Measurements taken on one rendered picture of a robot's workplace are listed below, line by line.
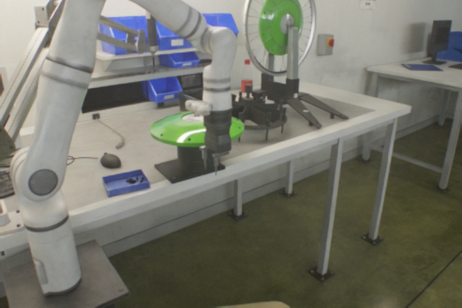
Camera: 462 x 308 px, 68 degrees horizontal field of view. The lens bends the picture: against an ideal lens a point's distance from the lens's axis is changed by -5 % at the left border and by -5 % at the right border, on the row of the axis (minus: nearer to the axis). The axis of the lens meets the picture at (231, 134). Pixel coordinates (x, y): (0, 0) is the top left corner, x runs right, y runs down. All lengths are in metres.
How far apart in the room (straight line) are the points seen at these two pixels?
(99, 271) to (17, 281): 0.19
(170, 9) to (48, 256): 0.58
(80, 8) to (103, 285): 0.60
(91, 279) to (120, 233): 1.43
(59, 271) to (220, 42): 0.62
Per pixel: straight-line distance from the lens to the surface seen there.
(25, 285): 0.99
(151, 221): 2.42
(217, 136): 0.94
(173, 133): 1.12
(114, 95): 2.03
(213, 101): 0.91
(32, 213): 0.83
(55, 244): 0.85
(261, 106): 1.57
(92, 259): 1.00
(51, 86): 0.73
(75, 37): 0.74
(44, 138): 0.74
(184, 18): 0.82
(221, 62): 0.88
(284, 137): 1.54
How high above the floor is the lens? 1.45
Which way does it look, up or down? 20 degrees down
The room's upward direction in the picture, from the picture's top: straight up
